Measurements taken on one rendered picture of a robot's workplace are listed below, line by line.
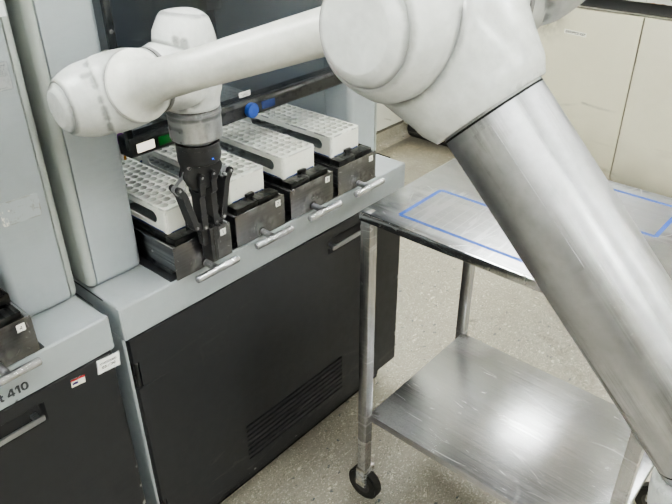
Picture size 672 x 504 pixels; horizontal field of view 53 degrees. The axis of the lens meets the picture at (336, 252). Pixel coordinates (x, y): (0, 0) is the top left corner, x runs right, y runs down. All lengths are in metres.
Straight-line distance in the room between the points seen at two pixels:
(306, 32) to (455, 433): 1.02
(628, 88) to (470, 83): 2.67
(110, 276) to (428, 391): 0.81
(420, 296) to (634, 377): 1.91
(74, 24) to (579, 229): 0.84
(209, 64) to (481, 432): 1.06
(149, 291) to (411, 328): 1.26
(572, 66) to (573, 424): 1.96
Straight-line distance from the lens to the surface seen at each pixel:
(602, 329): 0.63
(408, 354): 2.25
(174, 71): 0.93
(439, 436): 1.61
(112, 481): 1.46
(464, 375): 1.77
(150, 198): 1.32
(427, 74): 0.56
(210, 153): 1.17
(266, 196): 1.39
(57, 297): 1.29
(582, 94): 3.31
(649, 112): 3.22
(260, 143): 1.53
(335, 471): 1.90
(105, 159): 1.24
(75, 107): 1.00
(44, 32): 1.15
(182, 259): 1.28
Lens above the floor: 1.44
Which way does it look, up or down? 31 degrees down
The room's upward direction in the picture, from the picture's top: straight up
